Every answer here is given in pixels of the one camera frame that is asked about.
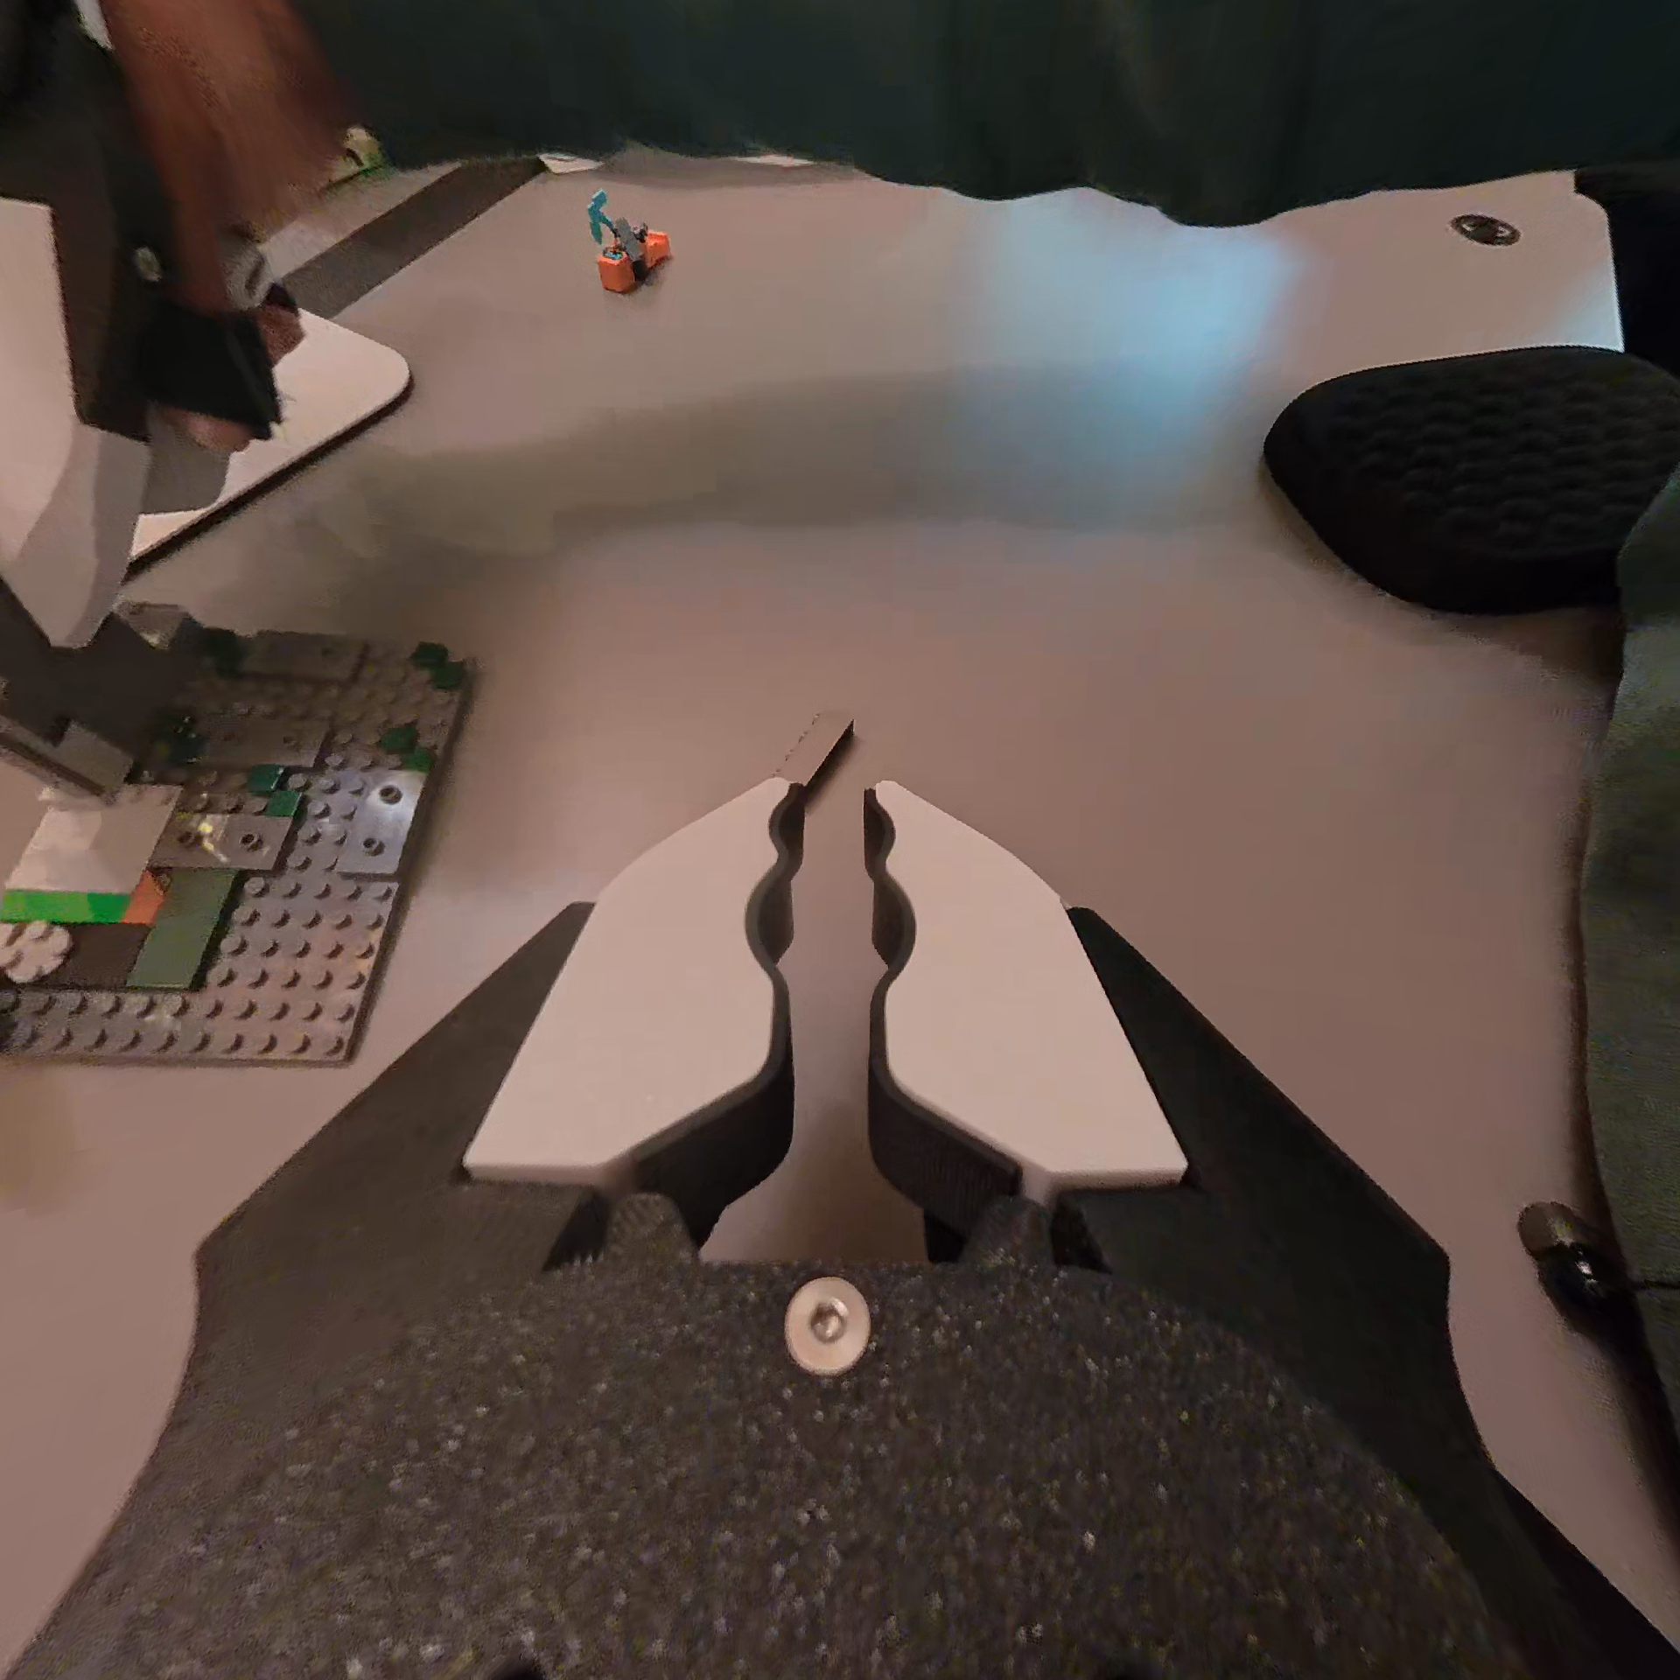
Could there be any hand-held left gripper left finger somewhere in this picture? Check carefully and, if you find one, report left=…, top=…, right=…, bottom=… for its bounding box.
left=462, top=775, right=806, bottom=1252

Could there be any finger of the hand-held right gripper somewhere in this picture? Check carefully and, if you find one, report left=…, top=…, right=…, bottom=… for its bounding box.
left=0, top=422, right=155, bottom=652

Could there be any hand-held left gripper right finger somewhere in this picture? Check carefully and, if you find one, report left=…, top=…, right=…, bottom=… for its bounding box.
left=863, top=779, right=1190, bottom=1254

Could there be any long grey brick plate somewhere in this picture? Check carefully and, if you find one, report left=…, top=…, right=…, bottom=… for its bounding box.
left=774, top=711, right=858, bottom=791

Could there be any grey brick baseplate build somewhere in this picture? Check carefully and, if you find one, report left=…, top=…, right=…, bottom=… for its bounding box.
left=0, top=578, right=476, bottom=1067

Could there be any person's right forearm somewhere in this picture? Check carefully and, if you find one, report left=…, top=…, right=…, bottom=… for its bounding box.
left=98, top=0, right=396, bottom=309

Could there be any grey desk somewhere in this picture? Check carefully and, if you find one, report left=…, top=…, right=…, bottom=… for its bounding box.
left=0, top=144, right=1680, bottom=1680

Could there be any person's right hand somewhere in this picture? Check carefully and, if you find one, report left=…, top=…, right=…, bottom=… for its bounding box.
left=151, top=279, right=305, bottom=451

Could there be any white book stand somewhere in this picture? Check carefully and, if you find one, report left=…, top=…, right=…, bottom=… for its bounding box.
left=0, top=196, right=412, bottom=567

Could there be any orange teal brick figure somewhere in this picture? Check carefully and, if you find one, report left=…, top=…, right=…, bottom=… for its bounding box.
left=585, top=190, right=674, bottom=294

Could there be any black cable plug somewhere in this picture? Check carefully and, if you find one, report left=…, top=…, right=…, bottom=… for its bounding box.
left=1519, top=1198, right=1643, bottom=1308

